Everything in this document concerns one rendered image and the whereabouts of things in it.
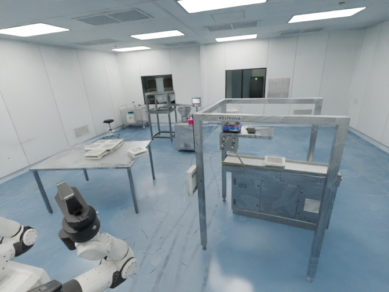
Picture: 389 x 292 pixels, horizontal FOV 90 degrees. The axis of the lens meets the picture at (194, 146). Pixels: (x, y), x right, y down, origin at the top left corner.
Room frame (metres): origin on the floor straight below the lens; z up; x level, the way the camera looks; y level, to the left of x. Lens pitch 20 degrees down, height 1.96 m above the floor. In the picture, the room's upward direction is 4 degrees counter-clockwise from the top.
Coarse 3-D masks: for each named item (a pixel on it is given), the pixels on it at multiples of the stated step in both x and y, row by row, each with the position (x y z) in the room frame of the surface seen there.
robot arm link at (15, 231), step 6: (0, 216) 0.74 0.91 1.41; (0, 222) 0.71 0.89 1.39; (6, 222) 0.74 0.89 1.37; (12, 222) 0.76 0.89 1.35; (18, 222) 0.79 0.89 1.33; (0, 228) 0.71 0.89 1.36; (6, 228) 0.72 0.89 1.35; (12, 228) 0.74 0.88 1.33; (18, 228) 0.76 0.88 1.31; (24, 228) 0.78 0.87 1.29; (30, 228) 0.79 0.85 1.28; (0, 234) 0.71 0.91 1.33; (6, 234) 0.72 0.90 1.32; (12, 234) 0.74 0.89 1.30; (18, 234) 0.75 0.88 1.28; (6, 240) 0.73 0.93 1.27; (18, 240) 0.73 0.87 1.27
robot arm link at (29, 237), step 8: (24, 232) 0.76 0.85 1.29; (32, 232) 0.78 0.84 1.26; (0, 240) 0.74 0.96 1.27; (8, 240) 0.73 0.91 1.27; (24, 240) 0.73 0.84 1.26; (32, 240) 0.76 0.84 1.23; (0, 248) 0.66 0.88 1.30; (8, 248) 0.68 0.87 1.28; (16, 248) 0.70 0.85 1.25; (24, 248) 0.72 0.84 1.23; (16, 256) 0.68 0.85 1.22
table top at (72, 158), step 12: (84, 144) 3.53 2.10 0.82; (132, 144) 3.36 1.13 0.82; (144, 144) 3.32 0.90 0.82; (60, 156) 2.97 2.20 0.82; (72, 156) 2.93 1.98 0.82; (84, 156) 2.90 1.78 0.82; (108, 156) 2.84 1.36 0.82; (120, 156) 2.81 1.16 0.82; (36, 168) 2.56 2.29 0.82; (48, 168) 2.54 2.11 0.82; (60, 168) 2.52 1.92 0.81; (72, 168) 2.50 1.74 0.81; (84, 168) 2.49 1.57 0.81; (96, 168) 2.47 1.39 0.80; (108, 168) 2.46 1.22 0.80; (120, 168) 2.44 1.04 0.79
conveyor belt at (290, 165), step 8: (224, 160) 2.45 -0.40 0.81; (232, 160) 2.41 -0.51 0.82; (248, 160) 2.38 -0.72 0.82; (256, 160) 2.37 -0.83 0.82; (256, 168) 2.17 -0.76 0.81; (288, 168) 2.10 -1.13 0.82; (296, 168) 2.09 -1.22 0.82; (304, 168) 2.08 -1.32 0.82; (312, 168) 2.07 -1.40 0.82; (320, 168) 2.05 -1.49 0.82
